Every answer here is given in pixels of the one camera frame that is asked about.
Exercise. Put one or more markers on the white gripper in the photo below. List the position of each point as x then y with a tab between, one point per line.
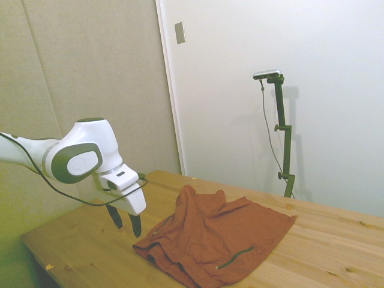
135	199

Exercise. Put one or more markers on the rust red shirt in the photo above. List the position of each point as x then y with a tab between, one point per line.
210	234

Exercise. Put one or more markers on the white door trim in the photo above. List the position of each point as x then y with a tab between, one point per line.
169	75

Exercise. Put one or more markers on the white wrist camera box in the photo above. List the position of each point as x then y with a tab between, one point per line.
120	180

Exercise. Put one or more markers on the dark green camera stand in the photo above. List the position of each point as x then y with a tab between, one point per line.
288	150

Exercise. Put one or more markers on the grey wall plate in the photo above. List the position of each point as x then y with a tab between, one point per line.
180	33

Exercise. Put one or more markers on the silver camera on stand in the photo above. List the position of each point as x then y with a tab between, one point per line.
267	74

